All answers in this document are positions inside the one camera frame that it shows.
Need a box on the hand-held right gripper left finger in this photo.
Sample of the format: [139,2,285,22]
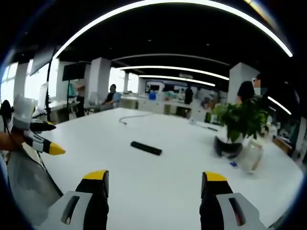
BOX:
[39,170,110,230]

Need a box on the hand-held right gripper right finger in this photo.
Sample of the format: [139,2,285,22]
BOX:
[199,171,266,230]

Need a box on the black remote control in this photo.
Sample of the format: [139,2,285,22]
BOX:
[130,141,163,156]

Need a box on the black monitor on stand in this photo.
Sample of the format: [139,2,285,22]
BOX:
[61,61,87,120]

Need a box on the green potted plant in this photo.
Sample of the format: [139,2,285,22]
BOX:
[211,95,274,144]

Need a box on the grey cable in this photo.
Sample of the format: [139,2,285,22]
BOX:
[119,112,156,125]

